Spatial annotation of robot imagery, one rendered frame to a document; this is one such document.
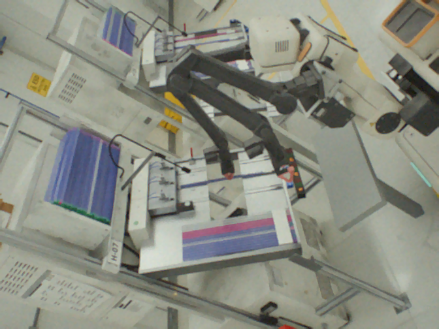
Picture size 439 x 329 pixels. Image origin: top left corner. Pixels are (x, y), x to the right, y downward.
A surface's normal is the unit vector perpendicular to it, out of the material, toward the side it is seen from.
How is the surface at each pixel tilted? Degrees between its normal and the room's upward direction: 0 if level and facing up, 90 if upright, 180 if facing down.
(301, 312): 90
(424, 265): 0
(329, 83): 90
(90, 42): 90
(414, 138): 0
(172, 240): 43
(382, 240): 0
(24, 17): 90
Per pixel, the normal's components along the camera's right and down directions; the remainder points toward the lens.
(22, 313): 0.62, -0.62
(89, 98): 0.08, 0.66
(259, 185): -0.15, -0.73
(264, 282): -0.79, -0.42
